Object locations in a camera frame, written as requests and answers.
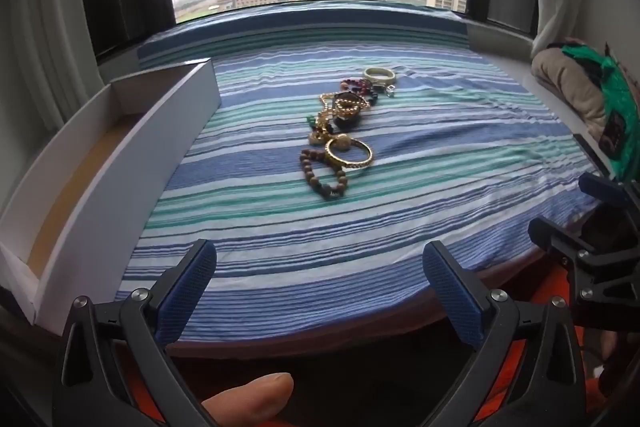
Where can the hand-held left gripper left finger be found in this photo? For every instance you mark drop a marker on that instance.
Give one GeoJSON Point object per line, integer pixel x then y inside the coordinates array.
{"type": "Point", "coordinates": [187, 288]}

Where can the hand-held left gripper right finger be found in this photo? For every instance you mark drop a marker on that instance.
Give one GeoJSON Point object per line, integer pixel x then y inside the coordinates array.
{"type": "Point", "coordinates": [452, 292]}

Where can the white cardboard box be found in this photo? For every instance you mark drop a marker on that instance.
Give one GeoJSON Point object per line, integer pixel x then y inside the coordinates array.
{"type": "Point", "coordinates": [125, 157]}

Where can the pale green jade bangle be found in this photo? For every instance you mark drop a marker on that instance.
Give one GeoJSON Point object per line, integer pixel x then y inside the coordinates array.
{"type": "Point", "coordinates": [368, 74]}

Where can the green bead trinket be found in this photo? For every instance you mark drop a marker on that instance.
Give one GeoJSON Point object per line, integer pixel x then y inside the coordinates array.
{"type": "Point", "coordinates": [312, 121]}

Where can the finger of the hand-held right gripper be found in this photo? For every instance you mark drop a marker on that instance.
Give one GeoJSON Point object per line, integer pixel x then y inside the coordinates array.
{"type": "Point", "coordinates": [600, 187]}
{"type": "Point", "coordinates": [552, 232]}

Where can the round gold pendant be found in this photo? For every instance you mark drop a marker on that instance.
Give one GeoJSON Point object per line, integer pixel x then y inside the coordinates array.
{"type": "Point", "coordinates": [316, 138]}

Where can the beige pillow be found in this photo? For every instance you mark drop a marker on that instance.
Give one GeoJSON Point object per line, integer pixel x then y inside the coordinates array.
{"type": "Point", "coordinates": [565, 82]}

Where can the blue green striped bedsheet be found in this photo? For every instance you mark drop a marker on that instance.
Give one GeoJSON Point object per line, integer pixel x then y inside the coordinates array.
{"type": "Point", "coordinates": [425, 187]}

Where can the person's left hand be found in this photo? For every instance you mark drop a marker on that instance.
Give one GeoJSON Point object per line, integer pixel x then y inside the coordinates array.
{"type": "Point", "coordinates": [250, 394]}

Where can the green cloth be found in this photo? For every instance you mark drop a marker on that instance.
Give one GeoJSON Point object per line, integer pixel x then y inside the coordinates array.
{"type": "Point", "coordinates": [620, 107]}

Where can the dark brown pendant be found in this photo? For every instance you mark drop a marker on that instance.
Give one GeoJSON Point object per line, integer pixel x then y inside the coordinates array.
{"type": "Point", "coordinates": [346, 119]}

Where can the gold bangle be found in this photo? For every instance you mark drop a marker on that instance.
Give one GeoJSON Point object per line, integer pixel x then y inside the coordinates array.
{"type": "Point", "coordinates": [367, 157]}

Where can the small silver charm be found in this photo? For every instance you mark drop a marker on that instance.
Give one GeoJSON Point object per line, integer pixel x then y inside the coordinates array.
{"type": "Point", "coordinates": [391, 91]}

